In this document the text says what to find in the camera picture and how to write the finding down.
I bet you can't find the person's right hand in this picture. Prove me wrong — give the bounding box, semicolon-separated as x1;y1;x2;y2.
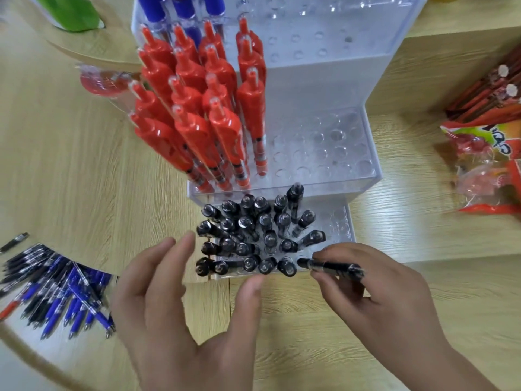
310;242;453;363

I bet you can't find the clear bag of red candies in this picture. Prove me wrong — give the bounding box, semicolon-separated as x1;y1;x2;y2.
440;119;521;216

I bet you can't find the cluster of black pens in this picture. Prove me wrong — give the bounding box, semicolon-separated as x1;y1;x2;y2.
195;182;327;278

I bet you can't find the cluster of red pens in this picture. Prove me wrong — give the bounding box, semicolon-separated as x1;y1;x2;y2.
129;16;269;194

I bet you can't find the pile of blue black pens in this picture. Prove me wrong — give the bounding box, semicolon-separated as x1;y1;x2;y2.
0;231;119;340

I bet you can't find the clear tiered pen holder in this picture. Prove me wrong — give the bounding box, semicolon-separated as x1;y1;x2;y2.
130;0;429;280

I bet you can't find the stack of red snack packets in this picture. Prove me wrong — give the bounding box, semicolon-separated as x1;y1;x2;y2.
446;44;521;123

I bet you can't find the person's left hand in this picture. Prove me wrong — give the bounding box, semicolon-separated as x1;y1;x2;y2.
110;231;268;391

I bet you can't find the cluster of blue pens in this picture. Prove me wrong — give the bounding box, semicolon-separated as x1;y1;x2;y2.
135;0;227;47

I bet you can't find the red lid pink jelly cup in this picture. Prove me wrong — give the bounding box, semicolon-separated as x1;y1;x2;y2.
79;65;133;98

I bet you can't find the wooden round tier stand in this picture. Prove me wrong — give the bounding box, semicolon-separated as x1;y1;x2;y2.
22;0;143;115

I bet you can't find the green jelly pouch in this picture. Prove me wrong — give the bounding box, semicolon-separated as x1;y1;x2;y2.
32;0;106;33

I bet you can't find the black click pen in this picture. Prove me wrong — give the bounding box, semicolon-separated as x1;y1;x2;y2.
297;257;365;280

